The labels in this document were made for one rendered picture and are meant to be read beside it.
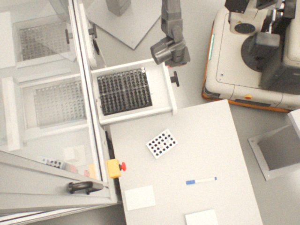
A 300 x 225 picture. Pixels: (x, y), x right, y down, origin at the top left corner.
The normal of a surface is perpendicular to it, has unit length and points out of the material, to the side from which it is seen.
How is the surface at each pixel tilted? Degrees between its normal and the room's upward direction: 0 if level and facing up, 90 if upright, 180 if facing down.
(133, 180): 0
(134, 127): 0
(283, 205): 0
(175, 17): 50
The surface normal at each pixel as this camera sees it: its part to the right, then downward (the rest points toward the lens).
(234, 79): -0.04, -0.25
